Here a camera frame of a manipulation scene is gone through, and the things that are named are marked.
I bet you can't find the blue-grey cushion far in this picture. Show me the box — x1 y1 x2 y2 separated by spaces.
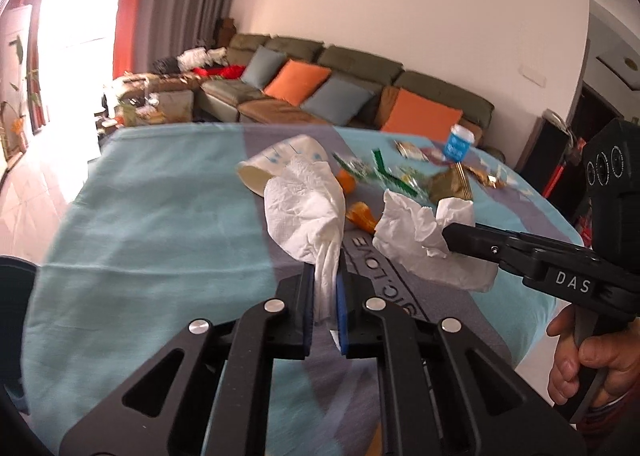
241 46 288 90

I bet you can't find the cluttered coffee table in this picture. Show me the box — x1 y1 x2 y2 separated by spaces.
94 90 194 137

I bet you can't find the white patterned paper cup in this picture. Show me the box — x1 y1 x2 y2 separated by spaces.
236 134 329 197

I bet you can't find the green sectional sofa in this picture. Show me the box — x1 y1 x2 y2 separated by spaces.
112 32 507 165

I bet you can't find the white wall switch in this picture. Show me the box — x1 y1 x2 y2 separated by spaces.
518 64 547 88

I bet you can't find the blue-grey cushion near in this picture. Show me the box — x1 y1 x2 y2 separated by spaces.
299 76 374 125

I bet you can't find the pile of clothes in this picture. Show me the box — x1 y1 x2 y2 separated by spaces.
152 47 245 80

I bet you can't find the orange cushion near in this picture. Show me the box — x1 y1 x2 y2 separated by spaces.
381 88 463 143

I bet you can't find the yellow snack packet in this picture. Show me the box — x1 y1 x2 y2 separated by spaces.
395 141 428 162

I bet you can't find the gold foil wrapper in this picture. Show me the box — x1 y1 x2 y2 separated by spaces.
427 163 473 205

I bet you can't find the black red scooter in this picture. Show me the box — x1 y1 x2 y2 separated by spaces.
515 109 585 199

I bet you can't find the person's right hand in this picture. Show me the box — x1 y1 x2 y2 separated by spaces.
547 305 639 407

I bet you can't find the teal patterned tablecloth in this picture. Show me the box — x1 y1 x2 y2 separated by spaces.
22 124 582 455

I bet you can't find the small orange peel piece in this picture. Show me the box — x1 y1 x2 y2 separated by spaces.
346 201 378 235

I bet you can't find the orange and grey curtain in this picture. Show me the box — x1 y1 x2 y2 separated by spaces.
113 0 232 78

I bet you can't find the blue white-lidded cup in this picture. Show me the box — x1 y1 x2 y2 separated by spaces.
442 124 475 162

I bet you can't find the orange cushion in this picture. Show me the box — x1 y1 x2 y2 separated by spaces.
264 59 332 106
381 88 463 143

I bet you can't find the blue-grey cushion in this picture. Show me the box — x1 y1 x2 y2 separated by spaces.
241 46 288 90
299 76 374 125

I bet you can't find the left red grey curtain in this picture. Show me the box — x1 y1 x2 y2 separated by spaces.
8 0 49 134

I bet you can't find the orange cushion far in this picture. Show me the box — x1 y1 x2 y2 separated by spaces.
264 59 332 106

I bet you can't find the small gold candy wrapper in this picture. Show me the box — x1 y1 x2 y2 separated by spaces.
463 164 506 189

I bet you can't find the dark red snack packet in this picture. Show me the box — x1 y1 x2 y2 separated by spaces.
421 147 450 167

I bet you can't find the tall green potted plant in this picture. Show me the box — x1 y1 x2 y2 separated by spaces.
1 30 40 162

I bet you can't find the green snack wrapper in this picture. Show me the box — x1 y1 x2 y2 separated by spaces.
332 149 428 201

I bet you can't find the teal trash bin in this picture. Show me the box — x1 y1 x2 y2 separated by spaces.
0 255 38 415

